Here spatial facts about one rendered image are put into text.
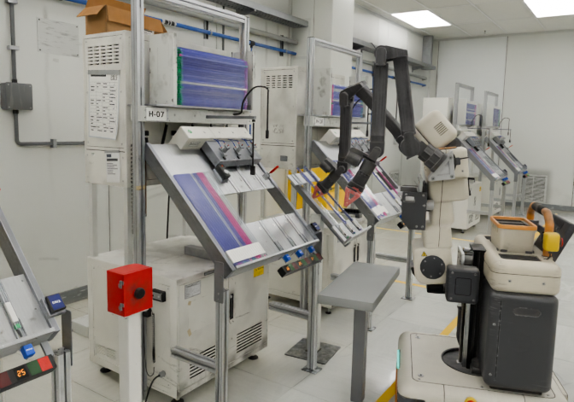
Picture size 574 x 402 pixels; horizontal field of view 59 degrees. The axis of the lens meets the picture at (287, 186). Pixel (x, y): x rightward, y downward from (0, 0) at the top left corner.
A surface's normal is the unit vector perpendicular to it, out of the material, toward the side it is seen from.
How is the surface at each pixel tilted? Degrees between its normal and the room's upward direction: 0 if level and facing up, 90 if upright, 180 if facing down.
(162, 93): 90
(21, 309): 47
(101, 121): 93
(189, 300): 90
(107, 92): 89
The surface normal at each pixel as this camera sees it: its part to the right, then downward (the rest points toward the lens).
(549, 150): -0.56, 0.08
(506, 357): -0.22, 0.11
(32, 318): 0.62, -0.62
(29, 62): 0.83, 0.08
